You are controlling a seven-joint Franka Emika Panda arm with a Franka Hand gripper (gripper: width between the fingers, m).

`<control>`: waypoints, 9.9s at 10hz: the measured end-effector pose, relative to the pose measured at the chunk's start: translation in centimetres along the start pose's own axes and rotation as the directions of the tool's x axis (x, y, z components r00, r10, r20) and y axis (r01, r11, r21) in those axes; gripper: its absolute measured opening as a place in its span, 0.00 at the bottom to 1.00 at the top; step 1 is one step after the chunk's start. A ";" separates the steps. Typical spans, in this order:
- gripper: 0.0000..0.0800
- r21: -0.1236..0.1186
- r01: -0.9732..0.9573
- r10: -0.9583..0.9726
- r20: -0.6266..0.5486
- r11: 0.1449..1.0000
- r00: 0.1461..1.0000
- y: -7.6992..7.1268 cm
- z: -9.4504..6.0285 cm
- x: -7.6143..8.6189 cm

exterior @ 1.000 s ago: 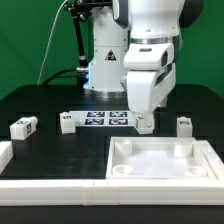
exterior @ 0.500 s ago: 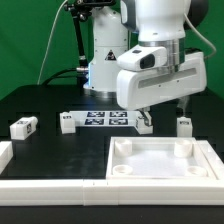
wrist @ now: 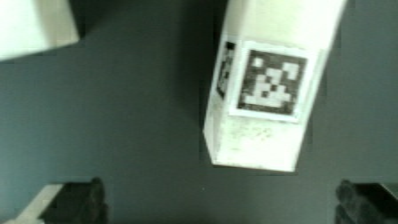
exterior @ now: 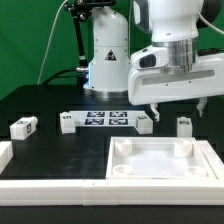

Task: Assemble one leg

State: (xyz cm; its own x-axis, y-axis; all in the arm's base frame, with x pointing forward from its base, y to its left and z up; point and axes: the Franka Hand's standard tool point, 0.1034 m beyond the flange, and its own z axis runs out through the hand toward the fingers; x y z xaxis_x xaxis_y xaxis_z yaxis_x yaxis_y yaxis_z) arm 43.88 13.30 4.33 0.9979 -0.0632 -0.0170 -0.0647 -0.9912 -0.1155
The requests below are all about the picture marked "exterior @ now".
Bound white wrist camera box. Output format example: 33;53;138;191
131;45;169;70

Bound white U-shaped obstacle fence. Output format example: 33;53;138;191
0;140;224;206

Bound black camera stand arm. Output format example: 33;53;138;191
64;0;116;72

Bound white square table top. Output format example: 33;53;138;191
106;137;216;179

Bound black cable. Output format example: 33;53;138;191
41;68;89;87

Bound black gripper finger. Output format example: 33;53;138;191
197;98;207;116
150;103;160;122

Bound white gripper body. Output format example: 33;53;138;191
128;53;224;105

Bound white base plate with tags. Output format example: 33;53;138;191
71;110;146;127

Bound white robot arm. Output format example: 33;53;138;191
84;0;224;111

